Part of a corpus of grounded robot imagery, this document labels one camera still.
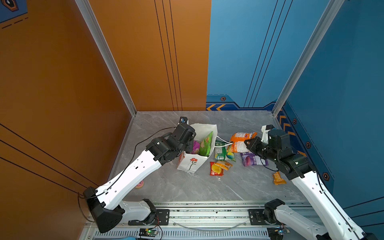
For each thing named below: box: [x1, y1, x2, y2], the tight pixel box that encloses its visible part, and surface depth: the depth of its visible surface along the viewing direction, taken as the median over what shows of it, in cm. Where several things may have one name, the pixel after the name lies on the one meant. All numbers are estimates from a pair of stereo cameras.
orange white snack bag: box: [229, 132, 257, 153], surface depth 75 cm
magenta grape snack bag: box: [191, 140, 201, 154], surface depth 87 cm
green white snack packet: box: [214, 140, 236, 162], surface depth 94 cm
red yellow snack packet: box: [210, 160, 233, 176], surface depth 90 cm
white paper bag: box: [177, 123, 218, 174], surface depth 80 cm
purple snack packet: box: [240, 151, 269, 167], surface depth 92 cm
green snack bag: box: [199, 131, 214, 157], surface depth 83 cm
